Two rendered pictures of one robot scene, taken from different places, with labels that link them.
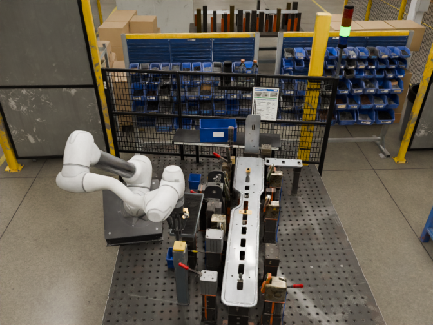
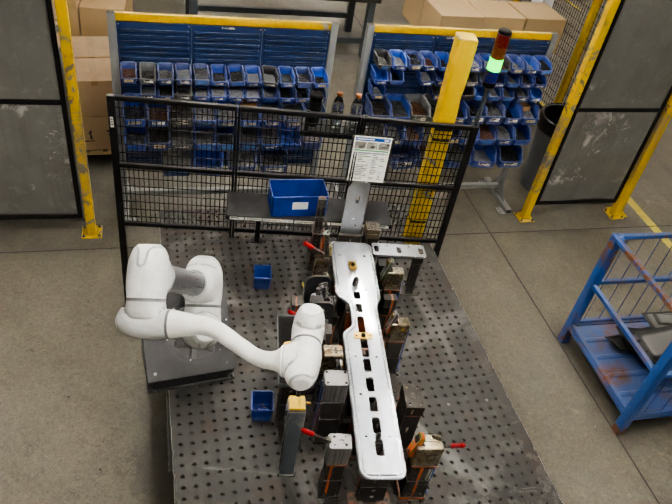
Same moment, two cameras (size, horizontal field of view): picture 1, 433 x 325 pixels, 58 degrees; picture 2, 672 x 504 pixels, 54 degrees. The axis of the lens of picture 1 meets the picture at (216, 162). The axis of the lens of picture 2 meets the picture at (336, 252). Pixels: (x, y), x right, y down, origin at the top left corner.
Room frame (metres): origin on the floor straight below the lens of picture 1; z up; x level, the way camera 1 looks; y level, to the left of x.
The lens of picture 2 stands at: (0.02, 0.63, 3.19)
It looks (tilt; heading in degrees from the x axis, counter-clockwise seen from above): 40 degrees down; 342
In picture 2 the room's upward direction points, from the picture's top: 11 degrees clockwise
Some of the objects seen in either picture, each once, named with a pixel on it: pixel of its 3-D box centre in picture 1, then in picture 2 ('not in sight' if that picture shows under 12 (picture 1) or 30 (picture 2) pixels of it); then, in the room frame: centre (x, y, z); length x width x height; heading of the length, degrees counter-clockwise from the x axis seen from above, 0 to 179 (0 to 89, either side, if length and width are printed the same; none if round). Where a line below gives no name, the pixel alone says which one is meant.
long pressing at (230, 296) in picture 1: (246, 215); (364, 339); (1.92, -0.19, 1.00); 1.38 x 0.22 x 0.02; 174
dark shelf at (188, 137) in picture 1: (227, 138); (309, 210); (2.86, -0.09, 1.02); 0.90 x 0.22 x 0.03; 84
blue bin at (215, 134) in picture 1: (218, 129); (297, 197); (2.87, -0.01, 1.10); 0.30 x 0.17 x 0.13; 91
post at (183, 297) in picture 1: (181, 275); (291, 438); (1.49, 0.20, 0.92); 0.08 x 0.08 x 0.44; 84
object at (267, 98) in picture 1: (265, 103); (369, 158); (2.94, -0.40, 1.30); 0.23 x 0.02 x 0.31; 84
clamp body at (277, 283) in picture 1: (273, 303); (419, 466); (1.34, -0.31, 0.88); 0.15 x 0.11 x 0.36; 84
